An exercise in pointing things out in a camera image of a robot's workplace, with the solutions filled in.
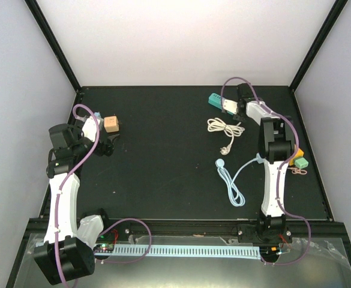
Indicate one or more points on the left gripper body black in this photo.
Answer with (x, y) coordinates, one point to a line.
(100, 150)

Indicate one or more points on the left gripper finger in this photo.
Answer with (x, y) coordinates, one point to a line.
(109, 149)
(113, 138)

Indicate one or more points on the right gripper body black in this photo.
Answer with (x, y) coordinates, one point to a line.
(241, 113)

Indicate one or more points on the peach dragon cube adapter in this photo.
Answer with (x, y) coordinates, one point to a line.
(111, 124)

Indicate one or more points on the teal power strip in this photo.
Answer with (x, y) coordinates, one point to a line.
(215, 100)

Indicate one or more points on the yellow cube adapter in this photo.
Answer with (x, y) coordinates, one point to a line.
(298, 154)

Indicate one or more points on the green cube adapter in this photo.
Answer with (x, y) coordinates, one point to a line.
(300, 162)

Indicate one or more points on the light blue power strip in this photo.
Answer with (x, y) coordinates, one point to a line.
(259, 159)

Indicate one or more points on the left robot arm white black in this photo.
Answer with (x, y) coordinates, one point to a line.
(67, 251)

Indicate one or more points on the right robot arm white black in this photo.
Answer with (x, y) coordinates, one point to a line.
(276, 144)

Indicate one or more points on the left circuit board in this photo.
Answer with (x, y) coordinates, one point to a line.
(103, 249)

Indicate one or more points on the circuit board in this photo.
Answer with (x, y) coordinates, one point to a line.
(103, 249)
(274, 250)

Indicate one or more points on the right circuit board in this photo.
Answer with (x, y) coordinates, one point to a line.
(274, 250)

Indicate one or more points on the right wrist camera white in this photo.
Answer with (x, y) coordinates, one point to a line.
(230, 106)

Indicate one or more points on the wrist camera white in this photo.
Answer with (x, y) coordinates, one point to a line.
(89, 129)
(230, 106)

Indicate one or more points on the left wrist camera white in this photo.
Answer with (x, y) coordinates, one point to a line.
(89, 129)

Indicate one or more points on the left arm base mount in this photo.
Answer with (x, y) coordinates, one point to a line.
(112, 232)

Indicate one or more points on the light blue slotted cable duct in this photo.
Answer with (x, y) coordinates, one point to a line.
(201, 251)

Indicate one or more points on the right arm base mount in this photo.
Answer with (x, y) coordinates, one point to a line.
(262, 233)

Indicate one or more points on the right black frame post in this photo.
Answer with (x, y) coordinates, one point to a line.
(326, 27)

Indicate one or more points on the black frame post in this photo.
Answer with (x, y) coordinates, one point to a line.
(45, 28)
(326, 27)

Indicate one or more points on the left black frame post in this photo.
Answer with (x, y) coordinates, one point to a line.
(45, 28)

